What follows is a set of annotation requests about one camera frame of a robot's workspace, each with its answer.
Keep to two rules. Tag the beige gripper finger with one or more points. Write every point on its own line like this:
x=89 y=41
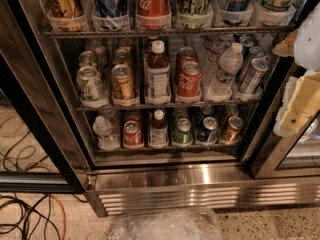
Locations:
x=286 y=47
x=300 y=103

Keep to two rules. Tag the silver slim can middle rear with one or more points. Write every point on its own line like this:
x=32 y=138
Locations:
x=247 y=41

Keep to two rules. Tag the water bottle middle shelf rear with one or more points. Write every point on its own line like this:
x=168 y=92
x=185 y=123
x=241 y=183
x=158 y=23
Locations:
x=211 y=49

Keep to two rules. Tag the tea bottle middle shelf front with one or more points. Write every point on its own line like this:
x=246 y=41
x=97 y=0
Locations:
x=157 y=74

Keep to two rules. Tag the water bottle bottom shelf front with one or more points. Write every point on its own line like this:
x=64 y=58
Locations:
x=108 y=140

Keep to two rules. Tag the orange can top shelf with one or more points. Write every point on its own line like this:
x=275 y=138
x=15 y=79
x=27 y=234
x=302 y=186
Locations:
x=67 y=10

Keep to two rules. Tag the middle wire shelf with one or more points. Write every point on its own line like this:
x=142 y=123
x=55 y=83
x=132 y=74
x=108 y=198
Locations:
x=168 y=105

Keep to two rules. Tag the white green can middle rear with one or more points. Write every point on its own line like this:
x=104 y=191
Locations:
x=98 y=46

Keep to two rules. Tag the red cola can middle rear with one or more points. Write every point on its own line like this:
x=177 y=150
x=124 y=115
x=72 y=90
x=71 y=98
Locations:
x=186 y=54

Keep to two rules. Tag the top wire shelf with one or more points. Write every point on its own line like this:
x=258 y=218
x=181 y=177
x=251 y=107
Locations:
x=168 y=32

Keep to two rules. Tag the right glass fridge door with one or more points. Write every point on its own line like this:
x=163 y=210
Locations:
x=271 y=153

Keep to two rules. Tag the orange can middle front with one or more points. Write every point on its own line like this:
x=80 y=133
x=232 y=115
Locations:
x=123 y=86

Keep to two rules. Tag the red cola can bottom rear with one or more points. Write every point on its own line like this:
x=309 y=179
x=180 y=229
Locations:
x=133 y=115

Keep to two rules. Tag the silver slim can middle front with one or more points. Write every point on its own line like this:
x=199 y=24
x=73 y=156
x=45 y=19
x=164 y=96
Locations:
x=256 y=70

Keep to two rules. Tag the bottom wire shelf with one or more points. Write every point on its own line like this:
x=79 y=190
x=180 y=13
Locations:
x=171 y=148

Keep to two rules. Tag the green can bottom shelf rear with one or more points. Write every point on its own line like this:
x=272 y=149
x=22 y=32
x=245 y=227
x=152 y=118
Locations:
x=180 y=112

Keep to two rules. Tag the wire shelf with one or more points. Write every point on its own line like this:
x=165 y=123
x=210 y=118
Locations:
x=171 y=148
x=168 y=105
x=168 y=32

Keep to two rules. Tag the blue can bottom shelf rear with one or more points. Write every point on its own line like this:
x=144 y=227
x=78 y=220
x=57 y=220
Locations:
x=204 y=112

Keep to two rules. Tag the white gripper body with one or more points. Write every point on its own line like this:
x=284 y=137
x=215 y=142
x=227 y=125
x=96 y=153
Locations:
x=308 y=46

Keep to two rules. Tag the water bottle shelf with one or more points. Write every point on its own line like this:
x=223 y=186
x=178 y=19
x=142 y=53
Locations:
x=229 y=63
x=110 y=114
x=108 y=140
x=211 y=49

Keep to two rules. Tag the tea bottle bottom shelf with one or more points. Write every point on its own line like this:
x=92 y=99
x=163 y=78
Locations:
x=158 y=132

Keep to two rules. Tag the green white can top shelf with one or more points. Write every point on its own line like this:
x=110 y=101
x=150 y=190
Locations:
x=192 y=13

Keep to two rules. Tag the white green can middle front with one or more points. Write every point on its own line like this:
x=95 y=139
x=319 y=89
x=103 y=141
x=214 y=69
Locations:
x=93 y=92

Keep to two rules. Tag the blue can top shelf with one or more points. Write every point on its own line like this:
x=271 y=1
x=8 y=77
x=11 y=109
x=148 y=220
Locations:
x=112 y=14

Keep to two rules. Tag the steel fridge base grille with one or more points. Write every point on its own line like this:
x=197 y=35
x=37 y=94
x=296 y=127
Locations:
x=137 y=190

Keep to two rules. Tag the water bottle middle shelf front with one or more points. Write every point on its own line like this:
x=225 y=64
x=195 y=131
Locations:
x=229 y=63

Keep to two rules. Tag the orange can middle rear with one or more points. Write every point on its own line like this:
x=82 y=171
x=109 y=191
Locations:
x=126 y=44

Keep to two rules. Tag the red cola can middle front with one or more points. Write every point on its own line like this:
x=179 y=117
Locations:
x=189 y=81

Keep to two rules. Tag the green can bottom shelf front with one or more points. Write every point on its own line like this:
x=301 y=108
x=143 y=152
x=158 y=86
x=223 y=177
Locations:
x=182 y=135

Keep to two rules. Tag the orange can bottom shelf front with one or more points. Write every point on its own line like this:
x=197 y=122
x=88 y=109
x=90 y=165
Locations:
x=230 y=133

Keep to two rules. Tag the blue can shelf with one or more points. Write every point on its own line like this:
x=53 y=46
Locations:
x=207 y=132
x=204 y=112
x=112 y=14

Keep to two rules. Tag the tea bottle shelf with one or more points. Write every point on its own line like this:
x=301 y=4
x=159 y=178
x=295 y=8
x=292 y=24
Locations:
x=157 y=74
x=158 y=132

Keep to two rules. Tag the water bottle bottom shelf rear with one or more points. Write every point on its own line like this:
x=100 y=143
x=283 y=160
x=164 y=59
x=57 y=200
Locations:
x=110 y=114

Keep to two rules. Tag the orange can shelf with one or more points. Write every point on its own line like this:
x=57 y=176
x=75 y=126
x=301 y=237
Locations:
x=230 y=133
x=67 y=10
x=229 y=110

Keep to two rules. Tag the orange can bottom shelf rear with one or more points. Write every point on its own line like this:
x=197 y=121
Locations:
x=229 y=110

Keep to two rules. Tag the red cola can bottom front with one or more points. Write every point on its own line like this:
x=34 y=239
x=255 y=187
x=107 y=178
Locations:
x=132 y=135

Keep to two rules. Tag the blue can bottom shelf front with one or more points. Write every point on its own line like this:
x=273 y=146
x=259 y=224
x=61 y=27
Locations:
x=207 y=132

